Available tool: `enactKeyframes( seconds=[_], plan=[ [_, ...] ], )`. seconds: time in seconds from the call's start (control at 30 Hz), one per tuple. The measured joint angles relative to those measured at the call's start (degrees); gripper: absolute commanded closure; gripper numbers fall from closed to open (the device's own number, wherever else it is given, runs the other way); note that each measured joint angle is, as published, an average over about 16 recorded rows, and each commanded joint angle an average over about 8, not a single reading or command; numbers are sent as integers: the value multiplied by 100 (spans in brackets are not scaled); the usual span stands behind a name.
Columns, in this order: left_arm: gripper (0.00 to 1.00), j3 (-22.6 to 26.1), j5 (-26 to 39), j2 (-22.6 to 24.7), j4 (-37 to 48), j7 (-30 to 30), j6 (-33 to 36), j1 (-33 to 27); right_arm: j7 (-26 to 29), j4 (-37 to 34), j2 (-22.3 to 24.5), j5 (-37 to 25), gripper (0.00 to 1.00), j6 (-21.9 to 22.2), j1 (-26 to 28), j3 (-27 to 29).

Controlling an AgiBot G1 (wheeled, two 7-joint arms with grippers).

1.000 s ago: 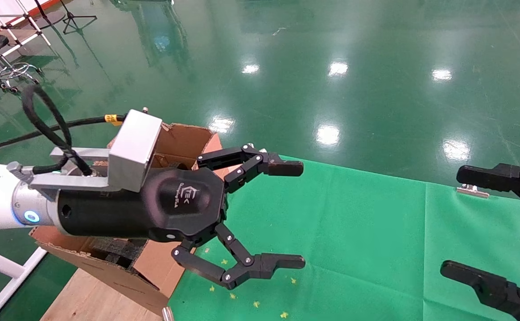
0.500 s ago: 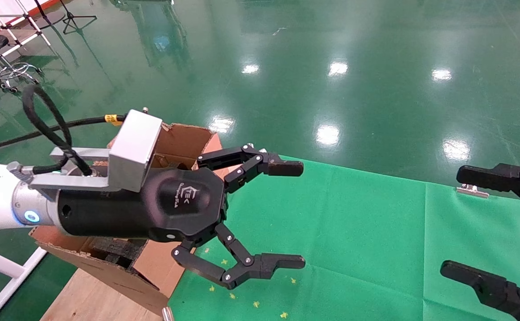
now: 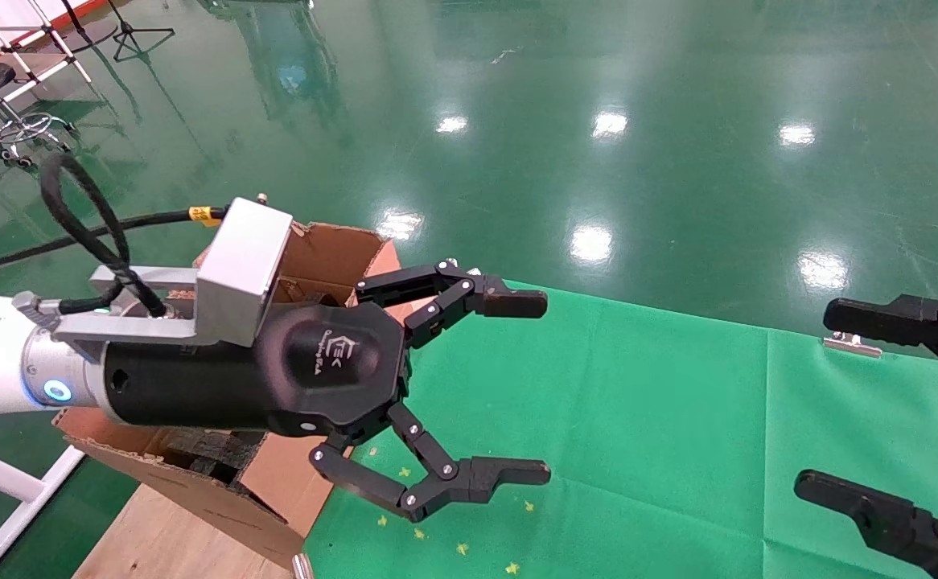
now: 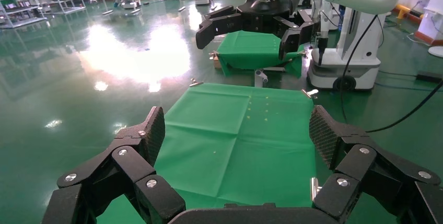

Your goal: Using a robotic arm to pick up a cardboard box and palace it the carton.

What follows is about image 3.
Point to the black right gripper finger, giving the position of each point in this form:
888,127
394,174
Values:
903,322
895,524

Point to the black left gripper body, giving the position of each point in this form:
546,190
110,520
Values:
316,370

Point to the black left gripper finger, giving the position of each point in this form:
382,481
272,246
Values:
469,293
485,478

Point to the small cardboard box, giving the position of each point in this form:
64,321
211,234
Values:
332,253

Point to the large open cardboard carton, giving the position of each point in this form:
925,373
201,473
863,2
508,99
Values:
276,482

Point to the silver metal cloth clip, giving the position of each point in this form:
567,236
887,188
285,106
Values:
853,346
302,567

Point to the black foam block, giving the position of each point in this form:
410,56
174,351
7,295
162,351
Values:
207,450

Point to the green table cloth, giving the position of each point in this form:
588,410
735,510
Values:
678,442

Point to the light wooden table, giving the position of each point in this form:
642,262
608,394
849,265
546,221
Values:
155,547

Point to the black tripod stand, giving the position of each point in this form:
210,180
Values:
127,36

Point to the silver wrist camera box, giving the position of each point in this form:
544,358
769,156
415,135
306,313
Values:
244,257

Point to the white tube frame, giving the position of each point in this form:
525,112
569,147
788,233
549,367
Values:
2,478

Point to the white metal rack frame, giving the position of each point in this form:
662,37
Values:
55,36

